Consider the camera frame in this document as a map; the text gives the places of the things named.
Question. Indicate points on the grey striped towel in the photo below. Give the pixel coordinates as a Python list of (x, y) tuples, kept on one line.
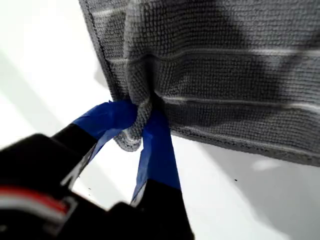
[(212, 75)]

